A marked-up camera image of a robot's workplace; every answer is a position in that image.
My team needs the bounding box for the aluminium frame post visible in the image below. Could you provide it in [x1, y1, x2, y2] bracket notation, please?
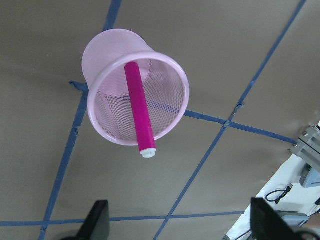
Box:
[290, 125, 320, 172]

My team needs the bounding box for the small black usb cable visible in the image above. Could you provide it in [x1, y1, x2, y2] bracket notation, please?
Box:
[264, 183, 294, 204]

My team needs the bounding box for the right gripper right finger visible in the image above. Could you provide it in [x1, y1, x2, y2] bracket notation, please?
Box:
[250, 197, 320, 240]

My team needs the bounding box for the pink mesh cup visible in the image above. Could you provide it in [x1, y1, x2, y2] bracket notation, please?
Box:
[82, 29, 190, 147]

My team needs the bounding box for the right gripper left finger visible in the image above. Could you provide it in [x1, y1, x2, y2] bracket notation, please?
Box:
[72, 200, 110, 240]

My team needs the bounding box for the pink pen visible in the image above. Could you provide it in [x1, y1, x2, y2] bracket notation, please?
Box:
[124, 61, 157, 159]

